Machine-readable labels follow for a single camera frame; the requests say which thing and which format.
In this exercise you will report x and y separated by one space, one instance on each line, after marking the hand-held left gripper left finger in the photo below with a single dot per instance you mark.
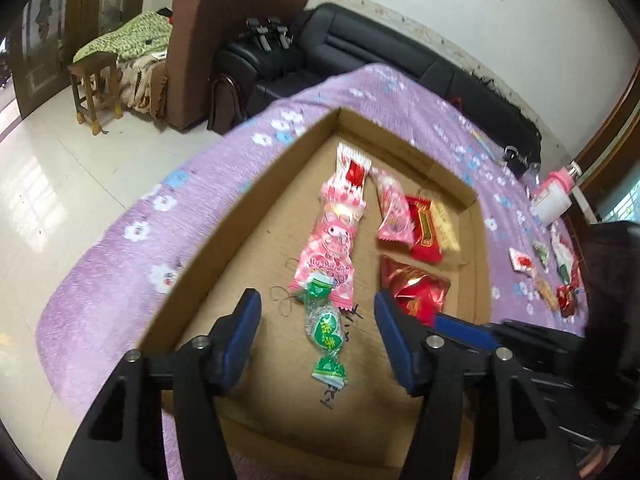
242 340

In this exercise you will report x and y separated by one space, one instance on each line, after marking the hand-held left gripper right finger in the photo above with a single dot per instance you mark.
395 345

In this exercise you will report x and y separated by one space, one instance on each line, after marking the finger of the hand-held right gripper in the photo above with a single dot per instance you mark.
545 345
465 332

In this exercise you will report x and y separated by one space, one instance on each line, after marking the dark red snack packet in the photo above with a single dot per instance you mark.
415 285
567 301

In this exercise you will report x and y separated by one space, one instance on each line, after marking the yellow biscuit packet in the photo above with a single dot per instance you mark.
445 225
547 294

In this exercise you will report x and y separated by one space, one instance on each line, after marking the green candy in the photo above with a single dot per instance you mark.
325 330

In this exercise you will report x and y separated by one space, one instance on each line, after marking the green white snack packet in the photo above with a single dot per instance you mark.
541 252

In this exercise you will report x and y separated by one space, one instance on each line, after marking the snack packets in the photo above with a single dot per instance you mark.
562 250

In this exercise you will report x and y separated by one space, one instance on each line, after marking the cardboard box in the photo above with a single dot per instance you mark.
240 240

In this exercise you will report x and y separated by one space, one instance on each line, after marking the red packet gold label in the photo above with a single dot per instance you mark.
425 230

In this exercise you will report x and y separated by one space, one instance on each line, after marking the pink snack packet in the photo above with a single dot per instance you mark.
330 245
395 210

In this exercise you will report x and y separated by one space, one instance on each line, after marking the red white snack packet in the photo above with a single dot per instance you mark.
355 170

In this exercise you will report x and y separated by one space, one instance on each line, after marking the purple floral tablecloth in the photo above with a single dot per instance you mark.
125 270

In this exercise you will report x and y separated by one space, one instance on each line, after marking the white plastic jar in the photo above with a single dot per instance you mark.
550 205

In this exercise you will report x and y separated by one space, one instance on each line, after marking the pink bottle knitted sleeve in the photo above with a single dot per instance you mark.
562 177

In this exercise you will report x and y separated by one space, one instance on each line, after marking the wooden cabinet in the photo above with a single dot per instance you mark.
610 140

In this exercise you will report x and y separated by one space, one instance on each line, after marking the brown handbag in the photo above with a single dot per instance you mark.
225 105

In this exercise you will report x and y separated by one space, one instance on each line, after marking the patterned blanket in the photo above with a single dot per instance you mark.
140 85

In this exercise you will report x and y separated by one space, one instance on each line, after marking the black sofa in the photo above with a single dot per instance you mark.
360 45

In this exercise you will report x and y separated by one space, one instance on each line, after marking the black hand-held device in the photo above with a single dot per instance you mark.
265 35

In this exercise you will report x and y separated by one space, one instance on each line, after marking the brown armchair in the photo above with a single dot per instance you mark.
210 35

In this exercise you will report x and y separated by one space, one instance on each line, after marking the wooden stool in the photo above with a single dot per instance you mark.
95 67

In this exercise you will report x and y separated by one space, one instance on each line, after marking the green blanket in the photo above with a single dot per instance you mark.
130 35

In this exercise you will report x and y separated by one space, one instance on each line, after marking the wooden door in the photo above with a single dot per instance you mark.
85 10

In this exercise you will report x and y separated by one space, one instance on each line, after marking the black camera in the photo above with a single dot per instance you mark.
515 160

